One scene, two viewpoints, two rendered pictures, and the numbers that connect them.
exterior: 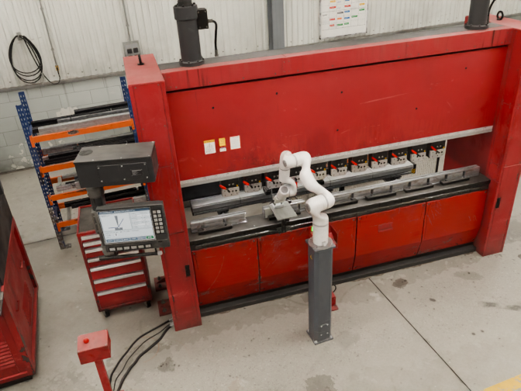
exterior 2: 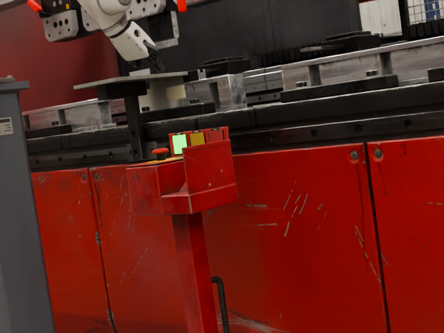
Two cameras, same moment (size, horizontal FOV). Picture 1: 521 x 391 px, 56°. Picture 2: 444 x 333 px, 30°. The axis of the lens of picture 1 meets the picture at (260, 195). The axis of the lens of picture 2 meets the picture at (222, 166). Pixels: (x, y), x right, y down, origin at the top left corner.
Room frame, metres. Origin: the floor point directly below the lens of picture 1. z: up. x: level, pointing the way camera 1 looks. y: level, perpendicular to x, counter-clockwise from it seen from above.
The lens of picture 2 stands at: (2.61, -2.23, 0.88)
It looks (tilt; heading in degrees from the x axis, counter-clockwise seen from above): 4 degrees down; 57
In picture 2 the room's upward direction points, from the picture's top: 8 degrees counter-clockwise
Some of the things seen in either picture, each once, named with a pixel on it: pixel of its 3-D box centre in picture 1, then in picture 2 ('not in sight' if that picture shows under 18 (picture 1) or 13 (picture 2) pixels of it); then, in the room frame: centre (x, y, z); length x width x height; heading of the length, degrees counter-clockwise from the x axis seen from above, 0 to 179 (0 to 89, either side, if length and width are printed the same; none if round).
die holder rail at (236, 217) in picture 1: (219, 221); (59, 119); (3.67, 0.38, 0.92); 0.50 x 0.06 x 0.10; 104
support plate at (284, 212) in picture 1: (282, 210); (131, 80); (3.66, -0.19, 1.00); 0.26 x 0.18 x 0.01; 14
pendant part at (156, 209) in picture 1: (135, 224); not in sight; (2.91, 0.89, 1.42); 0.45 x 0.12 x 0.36; 93
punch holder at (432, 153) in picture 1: (435, 147); not in sight; (4.19, -1.68, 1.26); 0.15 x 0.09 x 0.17; 104
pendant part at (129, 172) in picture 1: (126, 205); not in sight; (3.00, 0.95, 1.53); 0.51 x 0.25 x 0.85; 93
